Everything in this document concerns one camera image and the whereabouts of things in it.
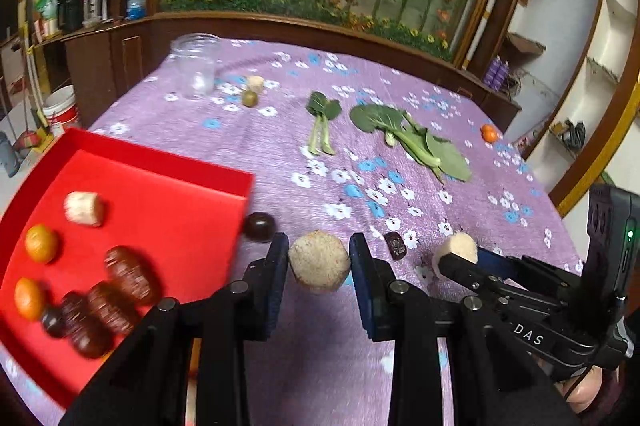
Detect beige corn cob front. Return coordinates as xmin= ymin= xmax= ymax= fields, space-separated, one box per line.
xmin=432 ymin=232 xmax=478 ymax=279

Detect beige corn cob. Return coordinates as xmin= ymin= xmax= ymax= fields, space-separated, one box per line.
xmin=63 ymin=191 xmax=104 ymax=227
xmin=288 ymin=230 xmax=350 ymax=294
xmin=432 ymin=232 xmax=478 ymax=279

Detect small dark wrinkled date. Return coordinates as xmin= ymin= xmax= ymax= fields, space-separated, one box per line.
xmin=384 ymin=231 xmax=407 ymax=261

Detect dark plum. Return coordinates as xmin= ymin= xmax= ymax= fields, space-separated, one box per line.
xmin=40 ymin=306 xmax=66 ymax=339
xmin=243 ymin=212 xmax=277 ymax=243

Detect large dark red date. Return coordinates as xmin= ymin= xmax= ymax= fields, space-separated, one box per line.
xmin=104 ymin=246 xmax=155 ymax=306

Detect orange mandarin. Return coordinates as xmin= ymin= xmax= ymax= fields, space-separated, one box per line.
xmin=189 ymin=338 xmax=202 ymax=380
xmin=14 ymin=278 xmax=46 ymax=322

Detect yellow-orange mandarin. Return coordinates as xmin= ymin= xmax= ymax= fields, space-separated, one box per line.
xmin=24 ymin=224 xmax=58 ymax=264

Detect orange mandarin front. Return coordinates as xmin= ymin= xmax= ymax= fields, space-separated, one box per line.
xmin=189 ymin=338 xmax=202 ymax=380

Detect person's right hand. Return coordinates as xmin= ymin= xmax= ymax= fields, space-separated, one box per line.
xmin=556 ymin=366 xmax=603 ymax=414

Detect small far orange kumquat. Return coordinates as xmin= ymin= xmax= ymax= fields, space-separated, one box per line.
xmin=480 ymin=124 xmax=500 ymax=144

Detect red tray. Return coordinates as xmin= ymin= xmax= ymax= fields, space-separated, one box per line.
xmin=1 ymin=129 xmax=254 ymax=408

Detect large bok choy leaves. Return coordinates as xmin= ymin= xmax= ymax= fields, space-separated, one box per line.
xmin=349 ymin=104 xmax=472 ymax=182

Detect purple floral tablecloth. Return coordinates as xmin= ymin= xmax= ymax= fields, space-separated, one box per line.
xmin=92 ymin=39 xmax=584 ymax=425

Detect purple bottles on shelf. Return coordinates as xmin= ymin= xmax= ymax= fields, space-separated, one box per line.
xmin=483 ymin=56 xmax=510 ymax=91

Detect small bok choy sprig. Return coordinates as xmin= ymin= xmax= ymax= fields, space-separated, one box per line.
xmin=306 ymin=91 xmax=342 ymax=155

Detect grey water bottle floor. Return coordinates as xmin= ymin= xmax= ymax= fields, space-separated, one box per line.
xmin=0 ymin=131 xmax=21 ymax=178

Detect broom and dustpan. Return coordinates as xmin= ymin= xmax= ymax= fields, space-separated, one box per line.
xmin=18 ymin=23 xmax=54 ymax=153

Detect white red paint bucket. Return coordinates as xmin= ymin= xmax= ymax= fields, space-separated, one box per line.
xmin=42 ymin=85 xmax=81 ymax=130

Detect small green olive fruit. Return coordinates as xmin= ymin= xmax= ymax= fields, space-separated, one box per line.
xmin=241 ymin=90 xmax=258 ymax=108

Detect clear plastic cup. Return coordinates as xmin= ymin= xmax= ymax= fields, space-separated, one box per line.
xmin=171 ymin=33 xmax=220 ymax=100

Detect black kettle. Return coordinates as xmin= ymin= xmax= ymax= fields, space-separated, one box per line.
xmin=58 ymin=0 xmax=84 ymax=33

